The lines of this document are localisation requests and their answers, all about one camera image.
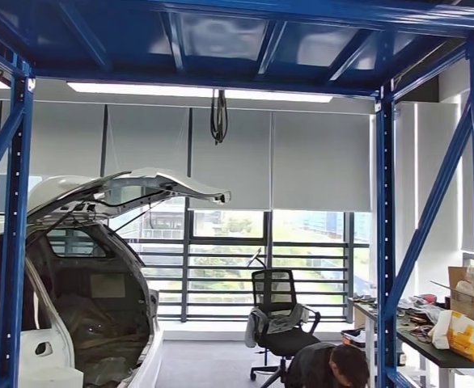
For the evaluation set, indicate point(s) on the grey roller blind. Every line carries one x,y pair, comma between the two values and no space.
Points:
322,160
67,139
148,139
241,160

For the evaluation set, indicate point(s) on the white car tailgate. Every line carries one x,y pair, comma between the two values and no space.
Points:
59,193

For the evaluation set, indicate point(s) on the black mesh office chair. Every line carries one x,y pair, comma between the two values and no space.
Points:
289,342

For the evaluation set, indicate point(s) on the person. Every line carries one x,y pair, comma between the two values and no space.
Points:
314,367

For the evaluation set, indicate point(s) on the white car body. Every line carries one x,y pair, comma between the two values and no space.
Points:
54,369

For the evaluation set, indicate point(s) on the black top workbench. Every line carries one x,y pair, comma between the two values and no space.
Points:
443,356

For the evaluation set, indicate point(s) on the blue steel shelf rack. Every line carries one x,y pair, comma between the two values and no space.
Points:
15,214

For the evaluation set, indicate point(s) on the grey jacket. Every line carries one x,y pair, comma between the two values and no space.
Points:
257,326

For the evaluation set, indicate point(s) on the brown cardboard box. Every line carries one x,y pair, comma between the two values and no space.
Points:
461,305

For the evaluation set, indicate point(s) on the long ceiling light strip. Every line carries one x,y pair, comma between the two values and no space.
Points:
140,89

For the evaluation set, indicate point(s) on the white yellow plastic bag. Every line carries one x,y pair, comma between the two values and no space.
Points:
459,337

